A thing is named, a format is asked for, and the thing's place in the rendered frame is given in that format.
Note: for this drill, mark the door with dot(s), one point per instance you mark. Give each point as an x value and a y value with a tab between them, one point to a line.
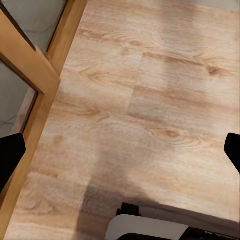
35	40

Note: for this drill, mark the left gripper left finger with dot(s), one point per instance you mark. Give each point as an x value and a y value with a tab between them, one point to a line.
12	149

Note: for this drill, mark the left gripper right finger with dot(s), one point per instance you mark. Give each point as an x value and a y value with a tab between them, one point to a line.
232	149

